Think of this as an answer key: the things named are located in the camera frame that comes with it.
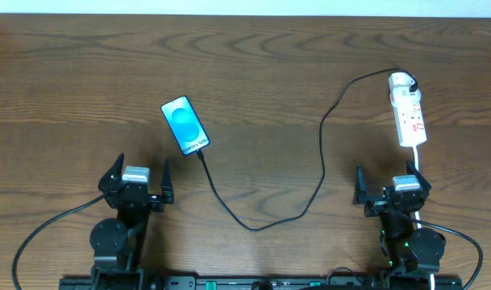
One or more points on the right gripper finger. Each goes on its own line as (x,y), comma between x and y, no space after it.
(361,190)
(412,170)

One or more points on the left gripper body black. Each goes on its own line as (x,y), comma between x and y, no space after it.
(135,194)

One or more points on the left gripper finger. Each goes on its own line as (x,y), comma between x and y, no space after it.
(166,184)
(113,175)

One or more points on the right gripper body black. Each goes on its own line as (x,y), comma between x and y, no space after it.
(393,200)

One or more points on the blue smartphone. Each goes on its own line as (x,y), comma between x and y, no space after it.
(185,125)

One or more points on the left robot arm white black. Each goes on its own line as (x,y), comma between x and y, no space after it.
(118,242)

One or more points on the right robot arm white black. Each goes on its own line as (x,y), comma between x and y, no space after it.
(414,253)

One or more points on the white charger adapter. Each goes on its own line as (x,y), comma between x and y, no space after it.
(401,96)

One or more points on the white power strip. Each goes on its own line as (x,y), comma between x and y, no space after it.
(409,120)

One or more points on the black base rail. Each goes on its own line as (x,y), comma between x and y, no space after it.
(215,283)

